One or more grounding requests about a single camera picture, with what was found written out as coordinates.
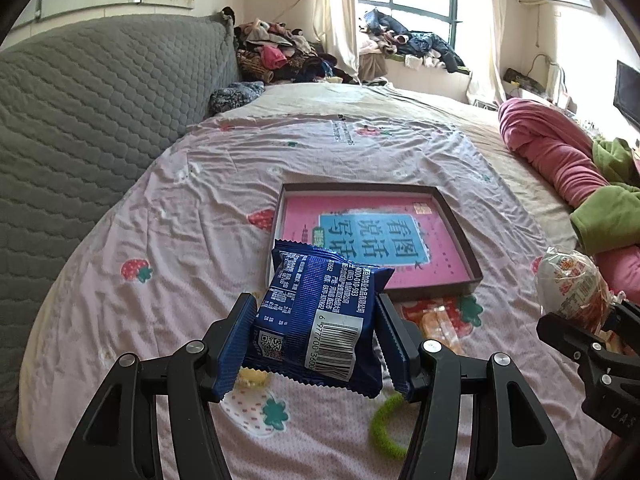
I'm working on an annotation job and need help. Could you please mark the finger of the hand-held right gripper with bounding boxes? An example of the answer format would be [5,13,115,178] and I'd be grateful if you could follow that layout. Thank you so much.
[536,312,631,391]
[607,300,640,356]

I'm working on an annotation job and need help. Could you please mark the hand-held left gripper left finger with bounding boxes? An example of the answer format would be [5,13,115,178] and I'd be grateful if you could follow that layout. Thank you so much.
[54,292,261,480]

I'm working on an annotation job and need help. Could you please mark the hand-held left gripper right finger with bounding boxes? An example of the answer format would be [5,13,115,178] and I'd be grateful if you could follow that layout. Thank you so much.
[375,292,578,480]

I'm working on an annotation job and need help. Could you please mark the yellow cake packet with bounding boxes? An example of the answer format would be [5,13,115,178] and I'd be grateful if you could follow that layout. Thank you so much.
[236,366,273,392]

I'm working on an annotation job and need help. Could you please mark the white red egg-shaped packet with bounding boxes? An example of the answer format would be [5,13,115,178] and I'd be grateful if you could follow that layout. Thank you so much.
[533,246,626,336]

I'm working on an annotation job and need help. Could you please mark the green fuzzy hair tie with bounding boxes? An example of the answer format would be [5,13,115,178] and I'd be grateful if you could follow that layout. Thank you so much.
[370,392,408,459]

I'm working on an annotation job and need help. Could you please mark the brown shallow cardboard box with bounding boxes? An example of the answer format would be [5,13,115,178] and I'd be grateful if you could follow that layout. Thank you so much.
[270,183,484,303]

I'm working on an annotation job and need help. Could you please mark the blue snack packet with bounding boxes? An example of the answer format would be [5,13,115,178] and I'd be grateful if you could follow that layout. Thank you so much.
[243,239,396,400]

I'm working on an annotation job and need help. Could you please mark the orange snack packet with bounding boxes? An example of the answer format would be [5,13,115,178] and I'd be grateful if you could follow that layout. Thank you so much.
[419,305,467,357]

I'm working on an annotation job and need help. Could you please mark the pink book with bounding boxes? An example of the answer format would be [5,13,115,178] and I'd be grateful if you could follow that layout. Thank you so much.
[276,195,471,291]

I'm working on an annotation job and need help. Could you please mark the green blanket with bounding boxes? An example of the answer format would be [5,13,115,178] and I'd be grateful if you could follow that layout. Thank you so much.
[570,137,640,256]

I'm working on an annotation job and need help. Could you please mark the pink strawberry print bedsheet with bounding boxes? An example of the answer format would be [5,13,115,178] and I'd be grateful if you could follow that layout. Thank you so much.
[15,82,626,480]

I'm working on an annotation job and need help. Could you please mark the pink quilt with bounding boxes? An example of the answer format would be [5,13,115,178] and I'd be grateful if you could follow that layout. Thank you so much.
[498,97,640,306]

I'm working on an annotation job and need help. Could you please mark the black television screen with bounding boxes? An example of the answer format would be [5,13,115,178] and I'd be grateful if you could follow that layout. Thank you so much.
[614,60,640,131]

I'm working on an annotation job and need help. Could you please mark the dark patterned cloth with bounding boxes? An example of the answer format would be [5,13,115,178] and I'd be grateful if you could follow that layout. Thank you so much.
[209,81,266,116]

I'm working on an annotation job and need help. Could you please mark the dark green bag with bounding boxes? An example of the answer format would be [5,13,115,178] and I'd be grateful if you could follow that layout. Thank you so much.
[504,67,545,95]

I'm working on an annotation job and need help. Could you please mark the grey quilted headboard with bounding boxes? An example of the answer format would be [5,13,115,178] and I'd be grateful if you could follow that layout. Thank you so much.
[0,14,241,411]

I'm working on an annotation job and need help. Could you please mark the pile of mixed clothes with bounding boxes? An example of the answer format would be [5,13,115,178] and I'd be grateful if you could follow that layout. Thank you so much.
[232,7,358,86]

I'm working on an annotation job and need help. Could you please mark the heap of dark clothes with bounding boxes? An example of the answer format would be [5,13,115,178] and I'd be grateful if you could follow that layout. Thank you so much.
[357,7,471,75]

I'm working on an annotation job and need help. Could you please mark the cream curtain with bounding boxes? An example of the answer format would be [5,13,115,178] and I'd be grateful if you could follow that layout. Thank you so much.
[467,0,508,106]
[312,0,361,86]

